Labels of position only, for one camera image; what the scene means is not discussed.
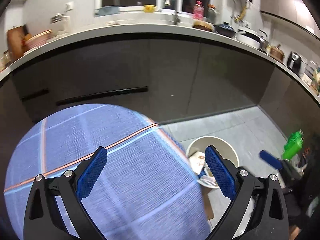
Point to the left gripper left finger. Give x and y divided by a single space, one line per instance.
43 219

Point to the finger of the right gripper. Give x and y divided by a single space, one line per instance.
271 160

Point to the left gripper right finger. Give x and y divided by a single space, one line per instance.
269 218

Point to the white cartoon paper cup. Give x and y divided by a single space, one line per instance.
197 161

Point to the white round trash bin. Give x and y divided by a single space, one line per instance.
206 178

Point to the dark kitchen cabinets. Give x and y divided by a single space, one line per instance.
166 77

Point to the green spray bottle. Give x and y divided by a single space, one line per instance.
294 145

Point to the brown cork mat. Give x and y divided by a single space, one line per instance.
207 205

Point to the black air fryer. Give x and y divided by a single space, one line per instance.
294 62

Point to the blue patterned tablecloth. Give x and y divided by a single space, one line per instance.
147 189

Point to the wooden steamer pot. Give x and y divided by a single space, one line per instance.
277 53

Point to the dark blue casserole pot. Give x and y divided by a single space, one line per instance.
225 29

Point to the pink bottle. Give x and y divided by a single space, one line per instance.
198 11

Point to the pink bowl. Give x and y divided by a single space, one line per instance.
39 39

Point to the wooden cutting board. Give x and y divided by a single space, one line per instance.
16 41

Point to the glass kettle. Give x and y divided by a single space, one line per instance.
60 23

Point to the yellow duck cup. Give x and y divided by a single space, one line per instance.
149 8

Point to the grey dish tray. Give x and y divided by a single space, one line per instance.
107 10

